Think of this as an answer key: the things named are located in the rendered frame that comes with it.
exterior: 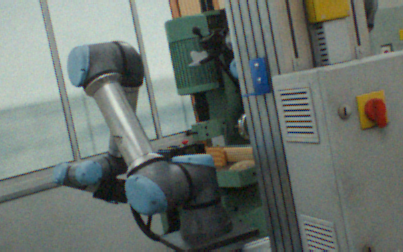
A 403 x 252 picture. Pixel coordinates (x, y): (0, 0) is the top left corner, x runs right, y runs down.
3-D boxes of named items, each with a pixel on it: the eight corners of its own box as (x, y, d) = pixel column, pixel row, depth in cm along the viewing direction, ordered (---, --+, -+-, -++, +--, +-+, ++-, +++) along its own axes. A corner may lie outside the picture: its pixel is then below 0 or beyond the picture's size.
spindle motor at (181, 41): (169, 98, 246) (154, 24, 243) (201, 91, 257) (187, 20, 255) (196, 93, 233) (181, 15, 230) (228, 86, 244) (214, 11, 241)
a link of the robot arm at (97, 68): (199, 192, 159) (114, 32, 174) (155, 209, 149) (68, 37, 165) (180, 210, 167) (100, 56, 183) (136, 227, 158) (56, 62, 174)
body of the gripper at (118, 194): (118, 205, 213) (88, 197, 206) (123, 181, 215) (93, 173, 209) (129, 204, 207) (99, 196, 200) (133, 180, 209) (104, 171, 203)
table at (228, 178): (128, 190, 253) (125, 176, 252) (182, 172, 272) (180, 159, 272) (222, 194, 206) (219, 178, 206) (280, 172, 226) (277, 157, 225)
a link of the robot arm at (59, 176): (59, 182, 192) (48, 184, 198) (89, 190, 198) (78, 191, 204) (64, 159, 194) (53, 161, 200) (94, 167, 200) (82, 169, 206)
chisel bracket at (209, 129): (194, 144, 246) (190, 124, 246) (218, 137, 255) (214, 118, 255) (205, 144, 241) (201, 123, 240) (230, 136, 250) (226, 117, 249)
